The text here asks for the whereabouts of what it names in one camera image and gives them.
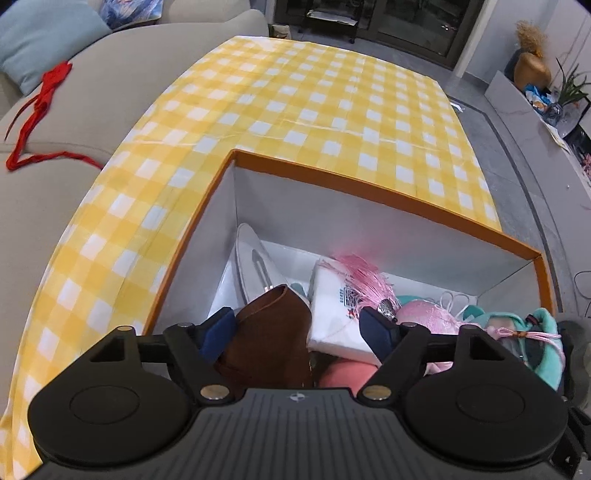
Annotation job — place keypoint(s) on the blue printed pillow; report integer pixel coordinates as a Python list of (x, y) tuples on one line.
[(134, 11)]

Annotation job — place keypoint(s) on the gold vase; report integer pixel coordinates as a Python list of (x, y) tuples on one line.
[(533, 74)]

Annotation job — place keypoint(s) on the white marble cabinet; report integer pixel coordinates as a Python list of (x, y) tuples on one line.
[(508, 97)]

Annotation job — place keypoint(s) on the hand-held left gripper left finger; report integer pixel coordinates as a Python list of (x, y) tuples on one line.
[(217, 334)]

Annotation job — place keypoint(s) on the glass sliding door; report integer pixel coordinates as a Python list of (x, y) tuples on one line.
[(415, 23)]

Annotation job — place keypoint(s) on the green potted plant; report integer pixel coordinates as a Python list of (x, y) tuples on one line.
[(575, 87)]

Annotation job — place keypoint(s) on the blue snack bag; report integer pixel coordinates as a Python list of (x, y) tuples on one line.
[(539, 99)]

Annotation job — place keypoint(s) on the orange cardboard box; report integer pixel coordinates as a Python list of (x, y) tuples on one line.
[(184, 258)]

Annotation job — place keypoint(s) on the yellow checked tablecloth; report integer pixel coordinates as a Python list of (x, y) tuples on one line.
[(300, 106)]

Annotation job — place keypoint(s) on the red ribbon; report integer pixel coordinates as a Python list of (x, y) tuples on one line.
[(55, 78)]

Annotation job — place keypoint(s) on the dried flower bunch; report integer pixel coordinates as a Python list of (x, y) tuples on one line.
[(531, 39)]

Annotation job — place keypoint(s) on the teal plush pouch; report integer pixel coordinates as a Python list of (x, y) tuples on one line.
[(549, 364)]

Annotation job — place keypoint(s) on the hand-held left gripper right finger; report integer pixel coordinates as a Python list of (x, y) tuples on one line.
[(378, 334)]

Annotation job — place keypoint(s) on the loose papers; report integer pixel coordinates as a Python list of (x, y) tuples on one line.
[(558, 136)]

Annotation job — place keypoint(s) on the coral pink soft ball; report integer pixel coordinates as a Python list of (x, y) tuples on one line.
[(346, 374)]

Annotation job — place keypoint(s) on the white tissue pack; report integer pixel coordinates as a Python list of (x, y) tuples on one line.
[(332, 314)]

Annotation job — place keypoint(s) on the blue glass vase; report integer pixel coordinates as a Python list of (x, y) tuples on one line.
[(555, 114)]

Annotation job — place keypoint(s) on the black shelf rack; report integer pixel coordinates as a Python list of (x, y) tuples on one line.
[(332, 18)]

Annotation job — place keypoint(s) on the light blue pillow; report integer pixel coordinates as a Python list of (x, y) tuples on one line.
[(41, 37)]

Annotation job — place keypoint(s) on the brown leather pouch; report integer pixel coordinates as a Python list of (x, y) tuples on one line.
[(272, 332)]

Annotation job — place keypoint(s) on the pink tassel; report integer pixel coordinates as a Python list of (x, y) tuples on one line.
[(364, 281)]

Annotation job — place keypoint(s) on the beige sofa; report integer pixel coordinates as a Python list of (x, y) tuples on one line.
[(115, 92)]

